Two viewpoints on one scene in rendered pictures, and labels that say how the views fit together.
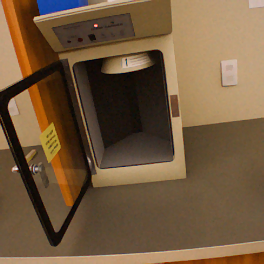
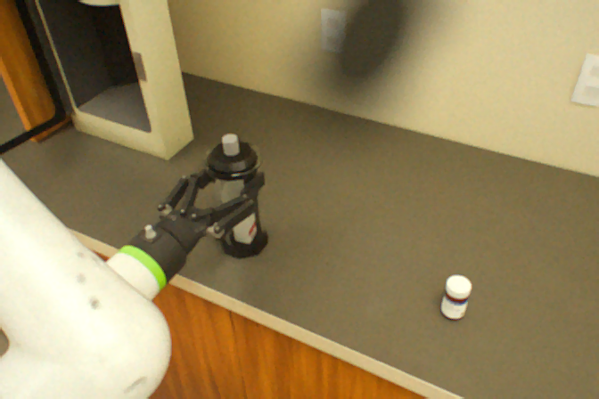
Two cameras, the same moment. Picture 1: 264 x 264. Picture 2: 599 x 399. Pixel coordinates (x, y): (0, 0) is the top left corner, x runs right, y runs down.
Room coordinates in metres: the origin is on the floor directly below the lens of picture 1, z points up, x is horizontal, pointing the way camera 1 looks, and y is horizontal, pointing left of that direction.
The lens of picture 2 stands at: (-0.17, -0.89, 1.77)
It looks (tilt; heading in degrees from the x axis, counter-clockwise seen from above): 41 degrees down; 22
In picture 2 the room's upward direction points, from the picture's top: 2 degrees counter-clockwise
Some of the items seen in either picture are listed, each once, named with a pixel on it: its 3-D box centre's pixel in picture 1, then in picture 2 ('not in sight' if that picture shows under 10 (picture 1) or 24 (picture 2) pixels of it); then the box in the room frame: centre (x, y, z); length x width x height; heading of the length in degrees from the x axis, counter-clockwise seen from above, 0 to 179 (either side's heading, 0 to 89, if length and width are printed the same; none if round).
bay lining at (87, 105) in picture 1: (129, 101); (128, 36); (0.90, -0.01, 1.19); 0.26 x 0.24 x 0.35; 82
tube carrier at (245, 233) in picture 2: not in sight; (238, 199); (0.55, -0.46, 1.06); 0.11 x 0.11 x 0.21
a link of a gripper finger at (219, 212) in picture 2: not in sight; (221, 212); (0.45, -0.48, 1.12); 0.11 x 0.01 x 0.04; 144
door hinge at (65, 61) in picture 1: (78, 122); (45, 46); (0.79, 0.15, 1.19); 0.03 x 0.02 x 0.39; 82
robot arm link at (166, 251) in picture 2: not in sight; (154, 254); (0.32, -0.43, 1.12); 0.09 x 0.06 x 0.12; 82
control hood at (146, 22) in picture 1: (106, 24); not in sight; (0.72, 0.01, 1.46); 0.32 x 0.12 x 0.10; 82
